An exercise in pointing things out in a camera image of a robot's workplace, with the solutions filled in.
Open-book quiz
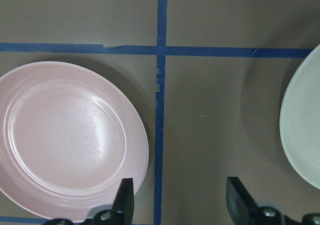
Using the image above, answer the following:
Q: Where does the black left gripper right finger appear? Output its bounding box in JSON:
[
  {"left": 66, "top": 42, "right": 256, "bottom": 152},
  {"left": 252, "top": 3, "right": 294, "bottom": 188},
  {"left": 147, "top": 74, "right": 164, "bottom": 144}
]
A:
[{"left": 226, "top": 176, "right": 283, "bottom": 225}]

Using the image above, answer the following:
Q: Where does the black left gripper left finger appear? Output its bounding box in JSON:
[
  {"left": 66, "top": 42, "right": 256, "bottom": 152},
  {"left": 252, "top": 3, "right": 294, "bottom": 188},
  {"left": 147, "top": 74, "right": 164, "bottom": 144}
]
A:
[{"left": 86, "top": 178, "right": 135, "bottom": 225}]

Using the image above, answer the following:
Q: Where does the white plate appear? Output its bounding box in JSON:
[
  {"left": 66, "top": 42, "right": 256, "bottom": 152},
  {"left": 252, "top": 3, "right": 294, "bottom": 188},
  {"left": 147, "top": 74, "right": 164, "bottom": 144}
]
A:
[{"left": 279, "top": 46, "right": 320, "bottom": 188}]

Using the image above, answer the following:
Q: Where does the pink plate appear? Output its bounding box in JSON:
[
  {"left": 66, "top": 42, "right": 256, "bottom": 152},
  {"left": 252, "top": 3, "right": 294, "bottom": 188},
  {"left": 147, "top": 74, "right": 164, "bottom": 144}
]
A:
[{"left": 0, "top": 61, "right": 149, "bottom": 222}]

